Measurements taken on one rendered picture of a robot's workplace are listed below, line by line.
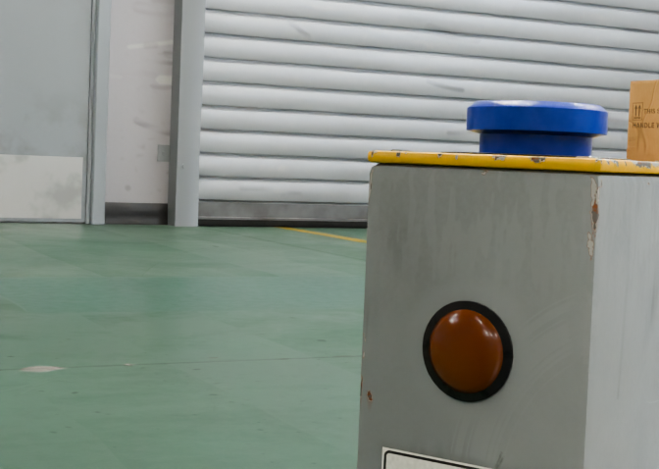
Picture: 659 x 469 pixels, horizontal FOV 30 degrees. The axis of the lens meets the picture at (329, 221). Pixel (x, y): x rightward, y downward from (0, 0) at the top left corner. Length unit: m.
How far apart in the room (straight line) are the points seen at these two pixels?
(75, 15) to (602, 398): 4.85
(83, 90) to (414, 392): 4.80
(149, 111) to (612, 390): 4.90
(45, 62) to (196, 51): 0.61
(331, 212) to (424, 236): 5.13
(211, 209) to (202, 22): 0.78
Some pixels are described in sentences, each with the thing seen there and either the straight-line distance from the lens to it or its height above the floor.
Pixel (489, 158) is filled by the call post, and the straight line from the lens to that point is 0.33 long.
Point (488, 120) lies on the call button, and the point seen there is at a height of 0.32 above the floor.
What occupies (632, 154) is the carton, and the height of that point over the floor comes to 0.36.
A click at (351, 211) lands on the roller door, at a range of 5.50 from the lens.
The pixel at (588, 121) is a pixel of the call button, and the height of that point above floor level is 0.32.
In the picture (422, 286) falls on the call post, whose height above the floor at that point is 0.28.
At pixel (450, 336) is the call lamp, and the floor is 0.27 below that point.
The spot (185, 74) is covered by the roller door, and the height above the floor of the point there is 0.63.
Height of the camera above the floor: 0.31
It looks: 3 degrees down
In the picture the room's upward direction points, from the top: 2 degrees clockwise
